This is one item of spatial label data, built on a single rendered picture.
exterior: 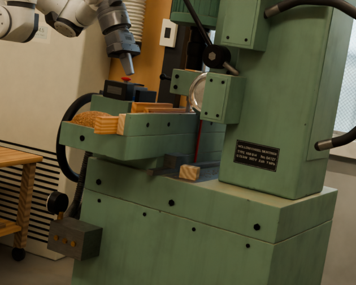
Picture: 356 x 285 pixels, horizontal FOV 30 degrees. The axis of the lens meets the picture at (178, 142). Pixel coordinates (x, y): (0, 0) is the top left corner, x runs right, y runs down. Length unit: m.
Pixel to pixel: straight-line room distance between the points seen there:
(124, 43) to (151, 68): 1.49
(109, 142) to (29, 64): 1.84
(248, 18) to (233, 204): 0.45
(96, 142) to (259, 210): 0.43
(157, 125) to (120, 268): 0.40
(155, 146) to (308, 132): 0.39
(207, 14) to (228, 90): 0.28
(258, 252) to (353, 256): 1.59
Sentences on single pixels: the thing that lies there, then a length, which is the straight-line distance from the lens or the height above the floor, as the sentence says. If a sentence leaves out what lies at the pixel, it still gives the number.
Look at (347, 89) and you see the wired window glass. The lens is 3.17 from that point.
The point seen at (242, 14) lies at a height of 1.23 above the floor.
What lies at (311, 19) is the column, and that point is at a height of 1.24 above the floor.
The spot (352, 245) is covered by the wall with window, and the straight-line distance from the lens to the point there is 3.16.
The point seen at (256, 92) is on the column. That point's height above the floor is 1.05.
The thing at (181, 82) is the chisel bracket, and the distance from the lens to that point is 1.89.
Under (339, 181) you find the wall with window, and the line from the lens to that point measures 3.12.
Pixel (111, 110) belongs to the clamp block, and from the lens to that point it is 1.91.
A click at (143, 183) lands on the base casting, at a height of 0.77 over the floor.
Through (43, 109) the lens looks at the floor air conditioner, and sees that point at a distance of 3.38.
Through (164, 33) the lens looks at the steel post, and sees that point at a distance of 3.27.
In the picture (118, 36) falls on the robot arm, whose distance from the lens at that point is 1.91.
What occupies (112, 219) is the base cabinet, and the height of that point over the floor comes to 0.65.
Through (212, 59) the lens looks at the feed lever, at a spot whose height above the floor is 1.11.
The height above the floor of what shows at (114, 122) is 0.93.
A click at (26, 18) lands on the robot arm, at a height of 1.14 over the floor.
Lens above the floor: 1.11
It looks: 7 degrees down
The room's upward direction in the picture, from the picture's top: 9 degrees clockwise
